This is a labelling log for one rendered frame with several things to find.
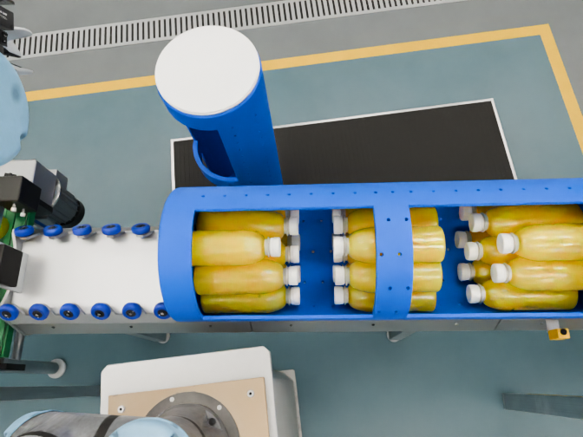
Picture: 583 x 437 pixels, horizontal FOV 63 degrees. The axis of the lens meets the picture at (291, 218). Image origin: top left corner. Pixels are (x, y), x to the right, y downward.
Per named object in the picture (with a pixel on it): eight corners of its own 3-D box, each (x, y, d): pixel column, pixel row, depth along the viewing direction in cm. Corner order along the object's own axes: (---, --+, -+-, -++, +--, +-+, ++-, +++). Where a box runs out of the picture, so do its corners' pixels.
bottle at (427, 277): (435, 251, 98) (341, 252, 99) (444, 264, 91) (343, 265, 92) (433, 283, 100) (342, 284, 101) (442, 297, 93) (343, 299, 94)
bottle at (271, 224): (201, 205, 102) (291, 203, 101) (205, 234, 105) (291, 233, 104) (193, 218, 96) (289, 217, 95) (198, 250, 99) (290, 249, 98)
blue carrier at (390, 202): (572, 319, 108) (659, 316, 80) (193, 322, 112) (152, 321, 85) (555, 198, 114) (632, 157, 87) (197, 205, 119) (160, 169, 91)
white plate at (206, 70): (180, 15, 130) (180, 17, 131) (137, 97, 122) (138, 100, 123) (274, 38, 126) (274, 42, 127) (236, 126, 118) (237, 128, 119)
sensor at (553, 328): (560, 340, 110) (572, 338, 105) (548, 340, 110) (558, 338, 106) (554, 306, 113) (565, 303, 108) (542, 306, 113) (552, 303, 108)
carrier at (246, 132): (233, 158, 214) (209, 214, 206) (180, 16, 131) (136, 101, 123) (293, 175, 209) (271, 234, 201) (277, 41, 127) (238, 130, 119)
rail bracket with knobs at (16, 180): (39, 220, 127) (16, 207, 117) (13, 221, 128) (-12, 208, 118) (45, 186, 130) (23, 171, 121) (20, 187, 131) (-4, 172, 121)
